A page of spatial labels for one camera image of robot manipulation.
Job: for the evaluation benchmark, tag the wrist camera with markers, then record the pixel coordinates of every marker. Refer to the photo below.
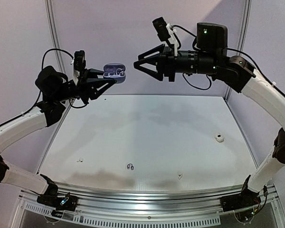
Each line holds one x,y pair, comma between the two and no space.
166,33
79,65

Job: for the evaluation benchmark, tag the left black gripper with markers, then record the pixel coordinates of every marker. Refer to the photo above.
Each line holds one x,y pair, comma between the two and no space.
85,90

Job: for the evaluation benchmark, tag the front aluminium rail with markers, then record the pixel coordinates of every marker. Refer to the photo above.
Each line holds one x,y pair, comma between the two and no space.
149,203

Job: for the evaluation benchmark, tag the silver ear-hook earbud pair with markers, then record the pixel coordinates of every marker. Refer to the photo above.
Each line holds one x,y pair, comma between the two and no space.
130,166

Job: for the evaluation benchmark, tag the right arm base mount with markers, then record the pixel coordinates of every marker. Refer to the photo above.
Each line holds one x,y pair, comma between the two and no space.
244,199

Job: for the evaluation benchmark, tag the blue-grey earbud charging case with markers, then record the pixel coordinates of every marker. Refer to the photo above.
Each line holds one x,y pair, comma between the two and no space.
109,70

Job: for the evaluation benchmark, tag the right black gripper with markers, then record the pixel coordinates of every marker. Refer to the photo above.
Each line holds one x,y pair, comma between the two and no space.
168,63

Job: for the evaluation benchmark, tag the white earbud charging case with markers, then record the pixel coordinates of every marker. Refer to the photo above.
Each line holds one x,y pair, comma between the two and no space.
219,138

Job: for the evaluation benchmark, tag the left aluminium frame post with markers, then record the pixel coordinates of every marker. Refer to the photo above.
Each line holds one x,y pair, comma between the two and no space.
54,35

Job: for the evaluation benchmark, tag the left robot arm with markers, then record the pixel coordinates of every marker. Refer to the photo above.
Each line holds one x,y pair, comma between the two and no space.
56,89

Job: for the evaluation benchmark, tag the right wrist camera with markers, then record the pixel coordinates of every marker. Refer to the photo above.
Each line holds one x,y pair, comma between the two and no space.
166,33

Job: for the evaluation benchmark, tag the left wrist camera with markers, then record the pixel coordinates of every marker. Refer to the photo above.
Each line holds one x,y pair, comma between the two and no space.
79,65

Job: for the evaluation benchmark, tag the right aluminium frame post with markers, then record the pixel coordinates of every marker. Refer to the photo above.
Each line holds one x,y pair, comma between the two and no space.
238,18

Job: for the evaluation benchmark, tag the dark round earbud pair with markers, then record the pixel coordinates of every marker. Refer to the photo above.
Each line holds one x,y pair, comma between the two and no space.
119,73

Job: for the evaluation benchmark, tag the aluminium frame post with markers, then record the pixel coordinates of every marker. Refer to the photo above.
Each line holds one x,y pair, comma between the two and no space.
54,35
238,18

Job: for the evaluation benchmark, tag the perforated cable tray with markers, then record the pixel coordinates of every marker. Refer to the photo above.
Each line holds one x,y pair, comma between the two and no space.
35,216

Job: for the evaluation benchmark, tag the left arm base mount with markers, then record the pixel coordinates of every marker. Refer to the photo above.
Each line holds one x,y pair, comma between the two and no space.
58,201

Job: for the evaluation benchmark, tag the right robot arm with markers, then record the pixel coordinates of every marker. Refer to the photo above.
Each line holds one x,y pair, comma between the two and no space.
209,57

